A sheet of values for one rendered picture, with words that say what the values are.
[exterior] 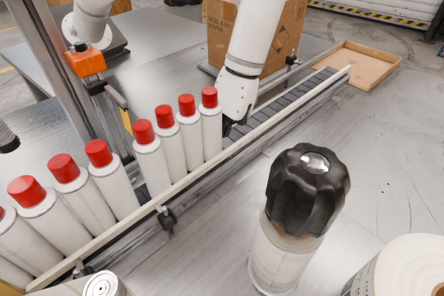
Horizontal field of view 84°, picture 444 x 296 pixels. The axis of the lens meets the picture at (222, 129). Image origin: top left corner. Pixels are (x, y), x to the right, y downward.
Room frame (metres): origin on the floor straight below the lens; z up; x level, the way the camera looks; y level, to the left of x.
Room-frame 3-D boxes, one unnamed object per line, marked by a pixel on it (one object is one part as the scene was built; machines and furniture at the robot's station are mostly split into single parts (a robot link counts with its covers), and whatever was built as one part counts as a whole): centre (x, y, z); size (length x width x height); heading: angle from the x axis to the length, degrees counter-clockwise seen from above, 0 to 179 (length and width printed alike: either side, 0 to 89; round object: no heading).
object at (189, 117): (0.40, 0.07, 0.98); 0.05 x 0.05 x 0.20
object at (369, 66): (0.98, -0.58, 0.85); 0.30 x 0.26 x 0.04; 133
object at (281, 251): (0.16, -0.09, 1.03); 0.09 x 0.09 x 0.30
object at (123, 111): (0.32, 0.16, 1.09); 0.03 x 0.01 x 0.06; 43
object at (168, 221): (0.24, 0.11, 0.89); 0.03 x 0.03 x 0.12; 43
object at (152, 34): (1.20, 0.46, 0.81); 0.90 x 0.90 x 0.04; 50
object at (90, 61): (0.34, 0.19, 1.05); 0.10 x 0.04 x 0.33; 43
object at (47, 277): (0.48, -0.08, 0.91); 1.07 x 0.01 x 0.02; 133
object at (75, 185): (0.24, 0.24, 0.98); 0.05 x 0.05 x 0.20
